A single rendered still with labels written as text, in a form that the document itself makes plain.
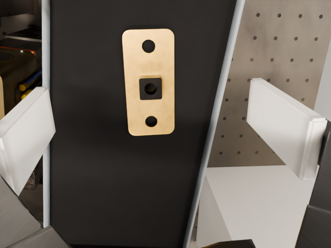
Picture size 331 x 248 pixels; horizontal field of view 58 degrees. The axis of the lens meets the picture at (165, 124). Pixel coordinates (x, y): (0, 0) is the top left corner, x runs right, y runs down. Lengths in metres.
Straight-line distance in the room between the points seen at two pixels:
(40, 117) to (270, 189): 0.67
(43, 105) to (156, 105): 0.10
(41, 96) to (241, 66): 0.62
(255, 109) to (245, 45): 0.56
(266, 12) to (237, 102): 0.22
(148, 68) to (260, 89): 0.09
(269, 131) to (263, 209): 0.55
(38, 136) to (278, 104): 0.12
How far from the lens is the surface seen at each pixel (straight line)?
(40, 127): 0.17
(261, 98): 0.18
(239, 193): 0.75
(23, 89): 0.39
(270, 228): 0.67
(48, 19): 0.23
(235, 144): 0.82
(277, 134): 0.16
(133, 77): 0.23
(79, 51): 0.23
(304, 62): 0.81
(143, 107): 0.24
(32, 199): 0.40
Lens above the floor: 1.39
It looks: 66 degrees down
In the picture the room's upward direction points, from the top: 166 degrees clockwise
